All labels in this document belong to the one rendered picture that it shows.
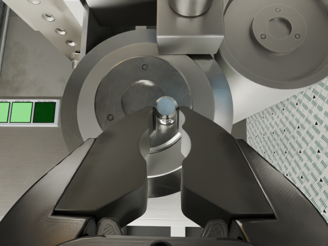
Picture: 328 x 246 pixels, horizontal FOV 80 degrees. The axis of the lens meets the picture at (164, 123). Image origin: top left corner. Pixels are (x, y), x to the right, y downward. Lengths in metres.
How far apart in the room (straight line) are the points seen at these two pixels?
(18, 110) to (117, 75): 0.49
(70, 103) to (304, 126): 0.25
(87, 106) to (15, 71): 2.12
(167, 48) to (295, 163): 0.21
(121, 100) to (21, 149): 0.49
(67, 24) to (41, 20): 0.05
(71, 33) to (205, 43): 0.39
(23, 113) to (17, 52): 1.76
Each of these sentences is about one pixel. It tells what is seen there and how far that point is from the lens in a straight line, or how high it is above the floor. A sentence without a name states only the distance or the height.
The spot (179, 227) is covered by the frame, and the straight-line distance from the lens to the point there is 0.53.
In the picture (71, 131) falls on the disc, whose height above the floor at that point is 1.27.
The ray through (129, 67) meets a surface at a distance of 0.16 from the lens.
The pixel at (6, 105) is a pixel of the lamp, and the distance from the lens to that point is 0.66.
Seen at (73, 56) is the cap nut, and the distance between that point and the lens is 0.59.
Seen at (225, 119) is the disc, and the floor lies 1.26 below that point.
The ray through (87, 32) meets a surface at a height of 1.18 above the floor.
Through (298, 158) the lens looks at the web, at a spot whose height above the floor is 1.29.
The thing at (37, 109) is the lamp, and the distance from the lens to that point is 0.60.
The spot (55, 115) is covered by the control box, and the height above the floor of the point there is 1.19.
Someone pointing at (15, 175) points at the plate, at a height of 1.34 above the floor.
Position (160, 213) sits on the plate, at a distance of 0.51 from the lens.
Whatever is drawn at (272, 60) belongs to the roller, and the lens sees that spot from 0.21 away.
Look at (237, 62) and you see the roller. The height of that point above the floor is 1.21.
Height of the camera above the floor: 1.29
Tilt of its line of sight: 9 degrees down
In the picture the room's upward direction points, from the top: 179 degrees counter-clockwise
